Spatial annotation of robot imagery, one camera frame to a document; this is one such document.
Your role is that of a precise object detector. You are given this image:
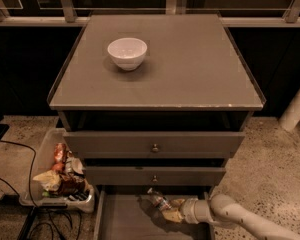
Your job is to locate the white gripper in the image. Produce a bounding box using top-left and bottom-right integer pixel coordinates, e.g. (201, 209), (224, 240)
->
(162, 198), (212, 224)

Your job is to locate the clear plastic water bottle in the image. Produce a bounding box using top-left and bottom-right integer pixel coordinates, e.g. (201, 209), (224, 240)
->
(147, 188), (172, 211)

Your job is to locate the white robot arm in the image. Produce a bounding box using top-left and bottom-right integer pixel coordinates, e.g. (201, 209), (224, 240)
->
(162, 89), (300, 240)

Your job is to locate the bottom grey drawer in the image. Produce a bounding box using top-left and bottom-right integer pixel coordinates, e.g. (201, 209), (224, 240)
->
(93, 186), (215, 240)

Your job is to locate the grey drawer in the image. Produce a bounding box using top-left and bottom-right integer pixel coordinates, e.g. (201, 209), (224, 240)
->
(85, 166), (225, 186)
(64, 131), (244, 159)
(93, 186), (215, 240)

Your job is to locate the brass top drawer knob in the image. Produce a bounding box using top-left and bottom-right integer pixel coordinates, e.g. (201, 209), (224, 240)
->
(151, 144), (160, 153)

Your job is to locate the middle grey drawer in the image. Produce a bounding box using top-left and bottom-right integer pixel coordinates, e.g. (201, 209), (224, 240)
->
(85, 166), (225, 186)

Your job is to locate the grey drawer cabinet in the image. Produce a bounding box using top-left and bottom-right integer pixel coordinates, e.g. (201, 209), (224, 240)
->
(47, 13), (266, 240)

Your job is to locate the top grey drawer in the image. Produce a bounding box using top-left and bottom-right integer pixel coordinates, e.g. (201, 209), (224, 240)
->
(64, 131), (244, 159)

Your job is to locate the brown snack bag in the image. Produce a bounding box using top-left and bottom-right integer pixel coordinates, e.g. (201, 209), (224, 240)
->
(58, 175), (86, 196)

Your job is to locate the clear plastic storage bin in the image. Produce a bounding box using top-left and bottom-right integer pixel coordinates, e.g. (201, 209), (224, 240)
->
(19, 128), (95, 213)

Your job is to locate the yellow snack bag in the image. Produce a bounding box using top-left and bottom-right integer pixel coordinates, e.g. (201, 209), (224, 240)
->
(33, 170), (61, 191)

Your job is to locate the red snack bag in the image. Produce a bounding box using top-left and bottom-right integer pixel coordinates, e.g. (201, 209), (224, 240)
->
(54, 143), (67, 163)

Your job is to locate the white ceramic bowl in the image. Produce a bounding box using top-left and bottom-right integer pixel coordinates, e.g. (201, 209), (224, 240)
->
(107, 38), (148, 71)

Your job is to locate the metal window railing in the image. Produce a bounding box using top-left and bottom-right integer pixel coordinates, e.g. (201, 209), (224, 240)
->
(0, 0), (300, 28)

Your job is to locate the black cable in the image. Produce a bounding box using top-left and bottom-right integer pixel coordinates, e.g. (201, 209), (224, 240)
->
(0, 139), (83, 240)

